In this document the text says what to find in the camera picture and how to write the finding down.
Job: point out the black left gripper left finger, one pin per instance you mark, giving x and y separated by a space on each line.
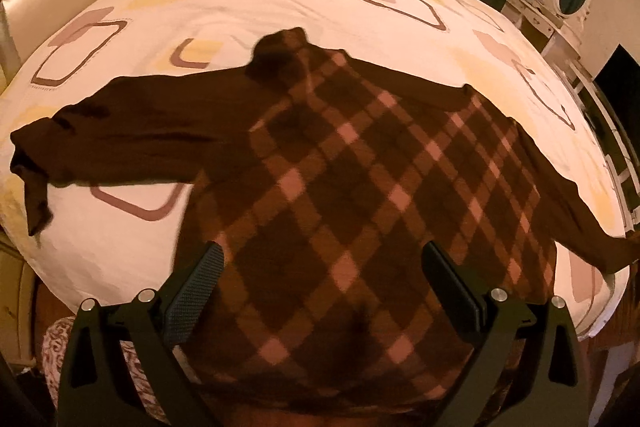
96 387

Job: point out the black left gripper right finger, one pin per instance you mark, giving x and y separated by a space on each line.
549 387

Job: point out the brown argyle sweater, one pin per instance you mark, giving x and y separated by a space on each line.
322 177

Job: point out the white patterned bed sheet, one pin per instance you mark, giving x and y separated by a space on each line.
109 242

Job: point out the black television screen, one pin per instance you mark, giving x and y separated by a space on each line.
619 81

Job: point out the floral patterned trousers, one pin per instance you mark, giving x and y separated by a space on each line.
53 350

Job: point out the white dresser with oval mirror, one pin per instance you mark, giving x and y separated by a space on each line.
554 28

